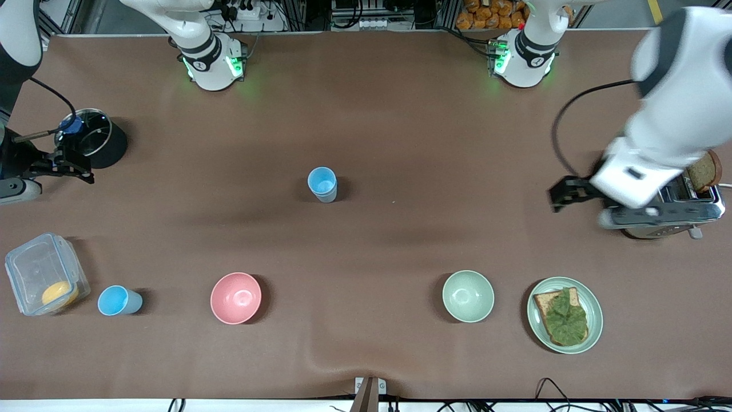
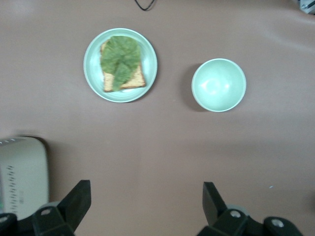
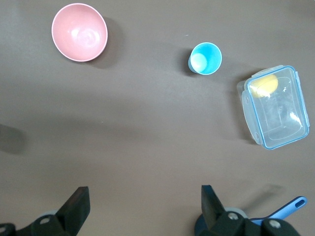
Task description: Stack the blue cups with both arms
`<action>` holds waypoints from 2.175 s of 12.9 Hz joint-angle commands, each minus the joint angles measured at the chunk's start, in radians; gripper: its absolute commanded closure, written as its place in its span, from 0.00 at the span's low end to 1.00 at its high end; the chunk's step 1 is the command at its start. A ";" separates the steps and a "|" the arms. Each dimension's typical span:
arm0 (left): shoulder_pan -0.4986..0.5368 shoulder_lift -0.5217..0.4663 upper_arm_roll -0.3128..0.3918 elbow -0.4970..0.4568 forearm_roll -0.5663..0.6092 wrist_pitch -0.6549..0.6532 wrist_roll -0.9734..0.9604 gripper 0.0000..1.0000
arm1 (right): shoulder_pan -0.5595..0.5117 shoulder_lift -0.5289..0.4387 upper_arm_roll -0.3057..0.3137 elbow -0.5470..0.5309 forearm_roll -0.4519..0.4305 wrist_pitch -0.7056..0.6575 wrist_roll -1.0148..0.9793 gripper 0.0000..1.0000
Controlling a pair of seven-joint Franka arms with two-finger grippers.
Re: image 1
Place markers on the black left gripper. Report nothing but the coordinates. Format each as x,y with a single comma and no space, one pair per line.
579,189

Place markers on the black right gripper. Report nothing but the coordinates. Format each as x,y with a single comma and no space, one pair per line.
17,159

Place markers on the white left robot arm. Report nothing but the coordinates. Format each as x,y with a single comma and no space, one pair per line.
680,86

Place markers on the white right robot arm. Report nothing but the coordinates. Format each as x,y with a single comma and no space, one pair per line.
206,54

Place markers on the glass lid blue knob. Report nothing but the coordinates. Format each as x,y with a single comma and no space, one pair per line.
94,134

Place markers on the clear plastic lidded container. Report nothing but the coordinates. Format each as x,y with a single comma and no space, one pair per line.
34,269

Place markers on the brown toast slice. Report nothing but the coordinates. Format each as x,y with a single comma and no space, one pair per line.
541,303

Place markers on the pale green plate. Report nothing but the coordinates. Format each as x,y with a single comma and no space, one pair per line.
595,312

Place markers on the green lettuce leaf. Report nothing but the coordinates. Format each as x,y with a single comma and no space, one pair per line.
566,317

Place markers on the beige chrome toaster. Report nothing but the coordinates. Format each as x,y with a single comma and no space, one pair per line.
695,209

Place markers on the yellow round fruit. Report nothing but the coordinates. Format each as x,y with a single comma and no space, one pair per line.
59,293

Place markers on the dark brown bread slice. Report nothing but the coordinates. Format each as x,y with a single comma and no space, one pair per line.
706,171

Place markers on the pale green bowl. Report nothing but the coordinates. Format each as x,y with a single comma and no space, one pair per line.
468,296

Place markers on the bag of orange buns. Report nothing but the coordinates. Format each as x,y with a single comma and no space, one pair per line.
486,14

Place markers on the brown table cloth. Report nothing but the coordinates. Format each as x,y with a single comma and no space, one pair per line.
366,257

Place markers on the pink bowl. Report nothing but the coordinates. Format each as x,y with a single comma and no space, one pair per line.
235,298

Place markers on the white power strip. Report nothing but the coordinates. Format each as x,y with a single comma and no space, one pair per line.
243,11

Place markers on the white connector block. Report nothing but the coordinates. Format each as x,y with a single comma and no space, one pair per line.
374,24

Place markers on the aluminium frame profile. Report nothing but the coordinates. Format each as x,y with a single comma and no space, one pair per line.
63,17

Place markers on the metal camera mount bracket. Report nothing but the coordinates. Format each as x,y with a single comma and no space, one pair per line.
369,392

